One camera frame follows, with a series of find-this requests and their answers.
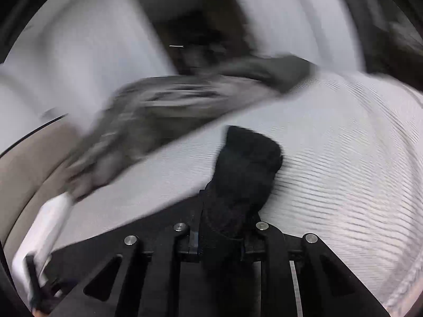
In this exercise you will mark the beige padded headboard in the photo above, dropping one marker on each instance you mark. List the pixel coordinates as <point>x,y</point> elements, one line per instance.
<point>29,178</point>

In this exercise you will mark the grey duvet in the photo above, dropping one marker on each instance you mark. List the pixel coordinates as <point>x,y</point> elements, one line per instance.
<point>158,112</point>

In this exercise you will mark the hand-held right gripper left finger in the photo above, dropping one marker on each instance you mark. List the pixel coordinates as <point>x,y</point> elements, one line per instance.
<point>189,245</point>

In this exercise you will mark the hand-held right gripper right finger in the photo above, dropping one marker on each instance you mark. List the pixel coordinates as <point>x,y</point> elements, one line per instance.
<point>252,248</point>

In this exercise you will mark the white curtain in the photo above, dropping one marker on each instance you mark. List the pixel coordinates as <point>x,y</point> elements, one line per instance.
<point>82,56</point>
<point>290,16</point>

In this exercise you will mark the bed with honeycomb mattress cover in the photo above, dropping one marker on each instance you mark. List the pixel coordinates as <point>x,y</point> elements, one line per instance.
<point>330,155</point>

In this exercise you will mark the black pants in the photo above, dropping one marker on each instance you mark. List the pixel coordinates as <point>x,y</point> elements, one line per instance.
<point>246,171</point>

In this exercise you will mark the white pillow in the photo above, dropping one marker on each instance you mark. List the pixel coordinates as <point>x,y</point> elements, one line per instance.
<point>46,231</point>

